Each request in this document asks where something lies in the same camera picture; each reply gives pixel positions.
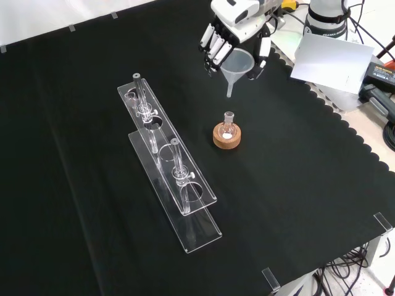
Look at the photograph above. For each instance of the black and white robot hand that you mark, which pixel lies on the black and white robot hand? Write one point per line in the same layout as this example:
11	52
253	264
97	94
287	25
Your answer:
243	18

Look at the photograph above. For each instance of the clear plastic funnel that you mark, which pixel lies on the clear plastic funnel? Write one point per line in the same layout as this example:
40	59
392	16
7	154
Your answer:
231	76

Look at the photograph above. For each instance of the clear acrylic funnel stand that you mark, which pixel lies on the clear acrylic funnel stand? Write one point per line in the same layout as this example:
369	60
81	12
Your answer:
200	237

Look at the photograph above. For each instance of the yellow stop button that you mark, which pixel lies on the yellow stop button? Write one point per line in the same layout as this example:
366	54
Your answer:
288	4

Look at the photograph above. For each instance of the pale base board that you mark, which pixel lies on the pale base board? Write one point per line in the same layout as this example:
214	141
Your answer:
287	40

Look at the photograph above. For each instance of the white card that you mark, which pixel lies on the white card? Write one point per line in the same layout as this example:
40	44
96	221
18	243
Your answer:
333	61

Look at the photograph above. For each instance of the round-bottom glass flask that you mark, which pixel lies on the round-bottom glass flask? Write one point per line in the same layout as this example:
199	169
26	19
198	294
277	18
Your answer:
227	131

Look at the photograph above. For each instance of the black power adapter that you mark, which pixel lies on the black power adapter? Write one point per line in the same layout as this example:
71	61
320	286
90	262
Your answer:
381	75

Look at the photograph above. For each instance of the black clamp device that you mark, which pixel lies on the black clamp device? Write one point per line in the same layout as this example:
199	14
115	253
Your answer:
378	98

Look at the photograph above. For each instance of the black cloth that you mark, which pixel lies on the black cloth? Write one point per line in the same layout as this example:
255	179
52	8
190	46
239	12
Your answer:
92	169

